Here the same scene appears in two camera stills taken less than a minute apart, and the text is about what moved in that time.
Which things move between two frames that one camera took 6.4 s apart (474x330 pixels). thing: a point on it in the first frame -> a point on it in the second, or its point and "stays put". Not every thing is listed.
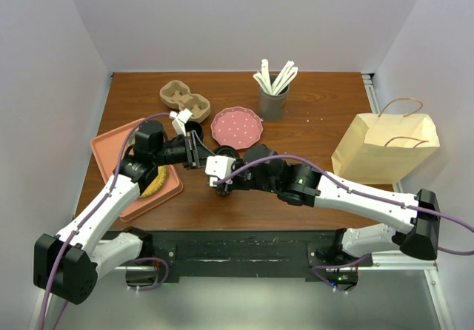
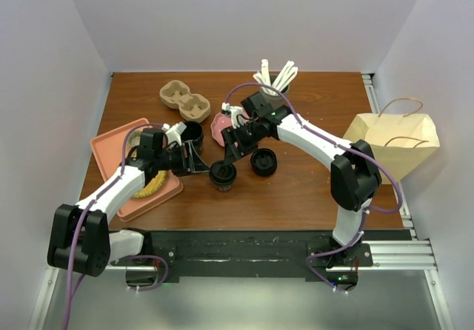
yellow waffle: (156, 183) stays put
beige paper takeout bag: (384, 150) stays put
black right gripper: (235, 183) -> (234, 153)
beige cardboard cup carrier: (176, 94) stays put
